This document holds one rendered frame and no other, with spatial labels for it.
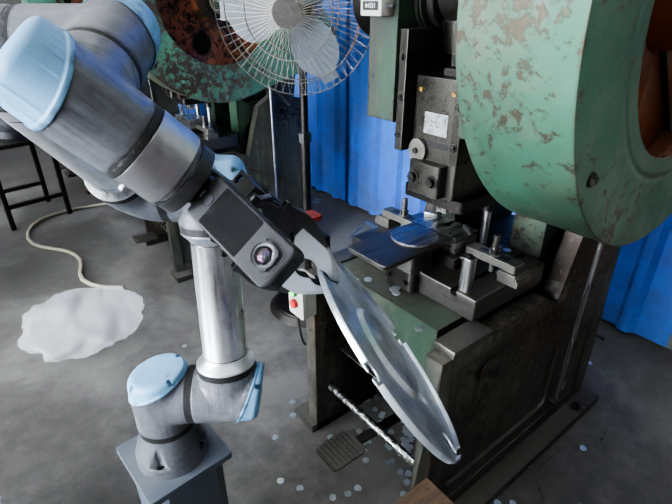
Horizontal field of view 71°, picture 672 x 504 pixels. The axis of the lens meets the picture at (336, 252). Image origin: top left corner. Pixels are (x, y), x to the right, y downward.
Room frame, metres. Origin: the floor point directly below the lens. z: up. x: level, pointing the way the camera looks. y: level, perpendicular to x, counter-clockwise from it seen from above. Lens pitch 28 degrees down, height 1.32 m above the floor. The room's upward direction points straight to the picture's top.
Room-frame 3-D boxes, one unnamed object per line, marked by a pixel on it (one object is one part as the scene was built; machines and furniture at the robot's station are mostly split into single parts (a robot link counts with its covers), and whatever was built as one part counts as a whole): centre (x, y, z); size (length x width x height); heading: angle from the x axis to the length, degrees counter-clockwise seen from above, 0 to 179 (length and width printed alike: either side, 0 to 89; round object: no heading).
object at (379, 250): (1.09, -0.17, 0.72); 0.25 x 0.14 x 0.14; 128
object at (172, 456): (0.72, 0.36, 0.50); 0.15 x 0.15 x 0.10
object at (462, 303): (1.19, -0.30, 0.68); 0.45 x 0.30 x 0.06; 38
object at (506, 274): (1.06, -0.41, 0.76); 0.17 x 0.06 x 0.10; 38
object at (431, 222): (1.19, -0.30, 0.76); 0.15 x 0.09 x 0.05; 38
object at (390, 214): (1.33, -0.20, 0.76); 0.17 x 0.06 x 0.10; 38
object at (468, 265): (0.98, -0.31, 0.75); 0.03 x 0.03 x 0.10; 38
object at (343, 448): (1.11, -0.20, 0.14); 0.59 x 0.10 x 0.05; 128
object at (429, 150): (1.17, -0.27, 1.04); 0.17 x 0.15 x 0.30; 128
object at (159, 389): (0.72, 0.35, 0.62); 0.13 x 0.12 x 0.14; 93
